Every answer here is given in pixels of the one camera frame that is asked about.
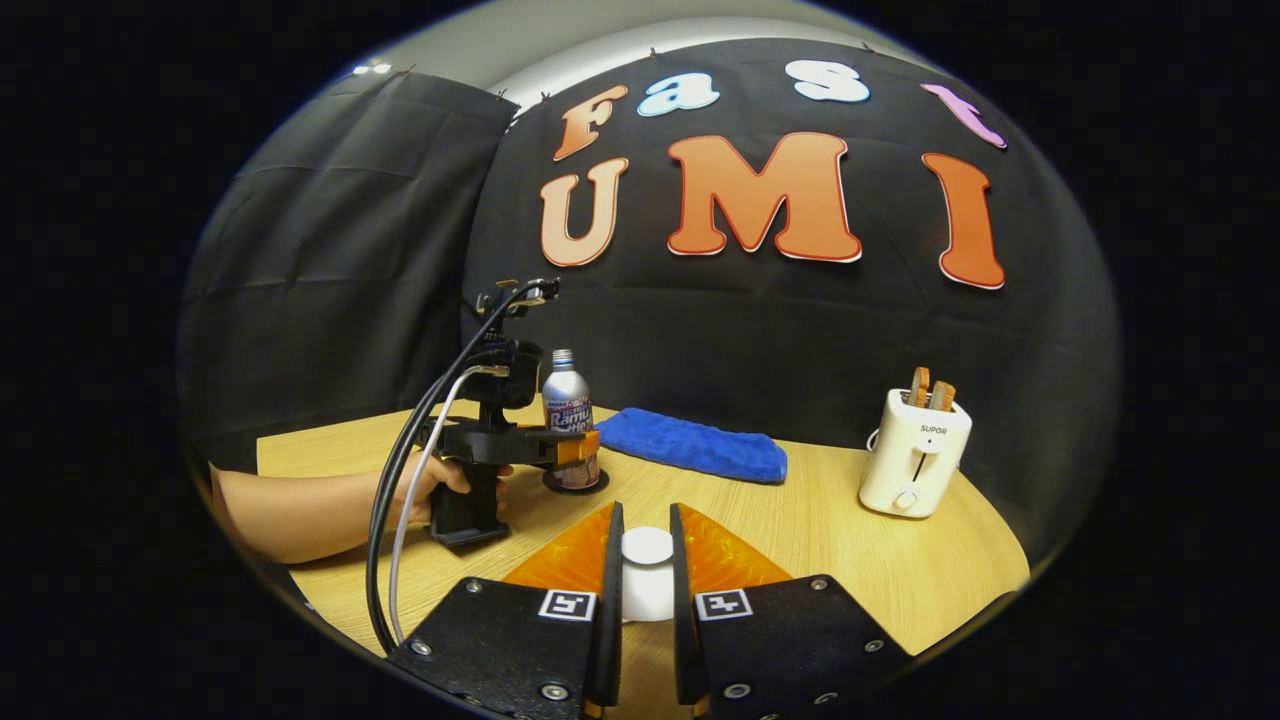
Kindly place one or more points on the silver water bottle pink label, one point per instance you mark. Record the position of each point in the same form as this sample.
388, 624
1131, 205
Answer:
566, 400

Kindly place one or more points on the dark round coaster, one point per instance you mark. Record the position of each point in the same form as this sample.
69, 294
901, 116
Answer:
598, 484

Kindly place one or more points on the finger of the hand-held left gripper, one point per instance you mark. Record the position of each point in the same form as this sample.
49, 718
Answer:
575, 447

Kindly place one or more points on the blue towel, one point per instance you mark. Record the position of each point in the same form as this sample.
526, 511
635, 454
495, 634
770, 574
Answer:
690, 447

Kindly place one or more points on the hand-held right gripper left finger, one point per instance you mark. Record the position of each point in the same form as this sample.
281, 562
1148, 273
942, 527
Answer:
607, 620

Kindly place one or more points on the black backdrop cloth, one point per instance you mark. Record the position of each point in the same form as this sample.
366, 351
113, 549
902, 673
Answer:
760, 340

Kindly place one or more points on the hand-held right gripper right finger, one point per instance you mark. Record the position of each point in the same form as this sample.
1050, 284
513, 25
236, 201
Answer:
683, 620

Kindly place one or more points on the toasted bread slice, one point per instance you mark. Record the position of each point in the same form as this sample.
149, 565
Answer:
919, 385
942, 396

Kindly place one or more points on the plain black hanging cloth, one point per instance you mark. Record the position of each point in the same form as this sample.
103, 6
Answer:
340, 280

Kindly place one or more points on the cream white toaster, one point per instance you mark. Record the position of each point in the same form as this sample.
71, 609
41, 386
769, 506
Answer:
915, 460

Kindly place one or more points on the white teacup lid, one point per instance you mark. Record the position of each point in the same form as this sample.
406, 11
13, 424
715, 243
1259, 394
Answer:
648, 560

